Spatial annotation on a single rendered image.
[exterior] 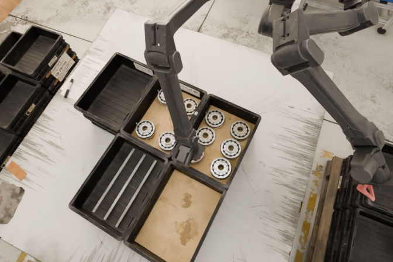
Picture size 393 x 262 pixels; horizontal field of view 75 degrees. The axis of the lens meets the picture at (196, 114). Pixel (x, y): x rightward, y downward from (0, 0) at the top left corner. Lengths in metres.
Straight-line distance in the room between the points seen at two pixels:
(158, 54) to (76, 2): 2.77
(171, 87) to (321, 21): 0.47
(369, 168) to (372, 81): 2.02
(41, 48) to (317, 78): 2.16
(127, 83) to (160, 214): 0.75
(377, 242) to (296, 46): 1.53
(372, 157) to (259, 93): 0.85
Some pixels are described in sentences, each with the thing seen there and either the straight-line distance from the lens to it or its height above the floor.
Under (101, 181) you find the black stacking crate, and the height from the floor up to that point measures 0.83.
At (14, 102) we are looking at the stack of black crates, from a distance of 2.46.
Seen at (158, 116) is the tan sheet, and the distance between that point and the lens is 1.42.
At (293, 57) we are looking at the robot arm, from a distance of 0.67.
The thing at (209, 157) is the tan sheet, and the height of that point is 0.83.
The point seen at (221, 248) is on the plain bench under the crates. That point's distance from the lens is 1.41.
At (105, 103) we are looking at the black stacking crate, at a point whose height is 0.83.
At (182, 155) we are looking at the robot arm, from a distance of 1.06.
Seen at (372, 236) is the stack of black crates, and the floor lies 0.38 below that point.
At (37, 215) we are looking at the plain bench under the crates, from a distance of 1.67.
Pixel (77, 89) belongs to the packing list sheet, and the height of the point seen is 0.70.
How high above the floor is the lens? 2.11
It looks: 66 degrees down
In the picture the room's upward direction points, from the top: 7 degrees counter-clockwise
